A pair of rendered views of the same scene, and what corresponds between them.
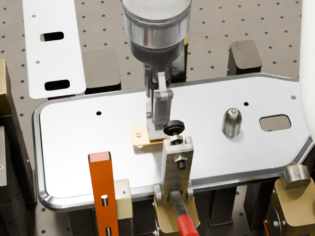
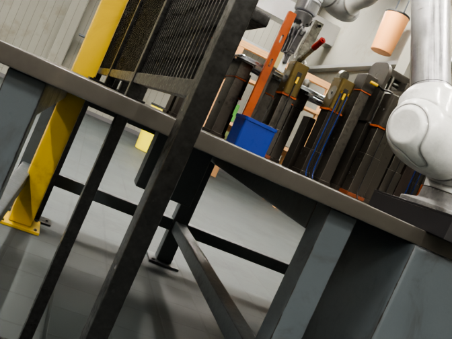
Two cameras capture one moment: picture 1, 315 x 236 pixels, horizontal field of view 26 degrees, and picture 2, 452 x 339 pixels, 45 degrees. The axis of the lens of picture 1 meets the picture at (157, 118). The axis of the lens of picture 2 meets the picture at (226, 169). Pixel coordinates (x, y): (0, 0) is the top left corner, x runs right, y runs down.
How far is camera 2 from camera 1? 190 cm
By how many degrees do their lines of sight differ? 51
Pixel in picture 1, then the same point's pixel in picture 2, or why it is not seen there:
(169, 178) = (307, 41)
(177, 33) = (315, 9)
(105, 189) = (285, 31)
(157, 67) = (303, 21)
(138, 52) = (298, 13)
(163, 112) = (296, 43)
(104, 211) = (277, 46)
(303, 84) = not seen: outside the picture
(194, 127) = not seen: hidden behind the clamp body
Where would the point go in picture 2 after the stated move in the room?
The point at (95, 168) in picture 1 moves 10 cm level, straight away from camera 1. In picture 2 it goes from (290, 15) to (278, 17)
